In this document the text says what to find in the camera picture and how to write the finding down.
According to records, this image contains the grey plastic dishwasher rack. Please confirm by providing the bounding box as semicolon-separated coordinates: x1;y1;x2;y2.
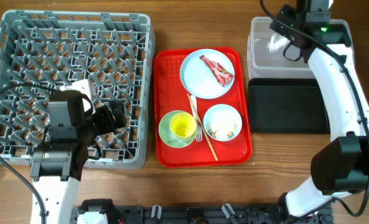
0;10;155;169

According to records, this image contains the white napkin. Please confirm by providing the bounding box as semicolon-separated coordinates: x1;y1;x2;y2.
267;34;289;53

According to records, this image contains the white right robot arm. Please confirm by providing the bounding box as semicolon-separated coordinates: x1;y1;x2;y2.
270;1;369;222

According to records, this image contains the white plastic fork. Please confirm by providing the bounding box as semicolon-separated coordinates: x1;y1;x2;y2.
190;95;203;142

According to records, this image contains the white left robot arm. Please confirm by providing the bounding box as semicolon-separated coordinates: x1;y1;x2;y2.
30;90;126;223

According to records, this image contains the large light blue plate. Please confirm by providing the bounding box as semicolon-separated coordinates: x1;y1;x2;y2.
180;49;235;100

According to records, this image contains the black rectangular tray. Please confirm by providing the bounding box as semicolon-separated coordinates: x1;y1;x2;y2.
248;78;330;134

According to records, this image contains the wooden chopstick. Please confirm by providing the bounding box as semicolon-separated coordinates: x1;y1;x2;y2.
187;94;218;161

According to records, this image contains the red snack wrapper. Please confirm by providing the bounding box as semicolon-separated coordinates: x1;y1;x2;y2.
199;55;234;87

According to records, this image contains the small light blue bowl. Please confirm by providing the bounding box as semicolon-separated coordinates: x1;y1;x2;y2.
203;104;242;142

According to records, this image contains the yellow plastic cup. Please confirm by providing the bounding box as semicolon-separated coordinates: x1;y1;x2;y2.
170;112;197;139

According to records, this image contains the clear plastic bin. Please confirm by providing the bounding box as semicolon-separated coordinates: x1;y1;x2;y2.
247;16;356;80

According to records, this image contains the light green bowl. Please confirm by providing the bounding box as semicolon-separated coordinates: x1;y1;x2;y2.
159;110;197;148

